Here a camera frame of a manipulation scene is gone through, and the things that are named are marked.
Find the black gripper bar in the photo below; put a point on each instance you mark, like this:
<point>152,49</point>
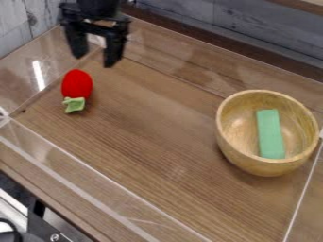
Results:
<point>100,15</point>

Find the red plush strawberry toy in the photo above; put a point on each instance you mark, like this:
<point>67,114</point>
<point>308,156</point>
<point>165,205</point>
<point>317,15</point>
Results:
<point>77,89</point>

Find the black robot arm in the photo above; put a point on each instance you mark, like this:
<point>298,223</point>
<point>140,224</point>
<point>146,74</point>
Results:
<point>98,32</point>

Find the green rectangular block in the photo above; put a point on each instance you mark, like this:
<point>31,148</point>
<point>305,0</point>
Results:
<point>272,142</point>

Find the wooden bowl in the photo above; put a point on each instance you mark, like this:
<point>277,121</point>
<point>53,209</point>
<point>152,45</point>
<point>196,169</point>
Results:
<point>237,132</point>

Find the clear acrylic tray wall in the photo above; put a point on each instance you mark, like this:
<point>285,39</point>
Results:
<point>132,168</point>

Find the black metal table frame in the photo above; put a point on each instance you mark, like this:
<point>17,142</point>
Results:
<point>39,227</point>

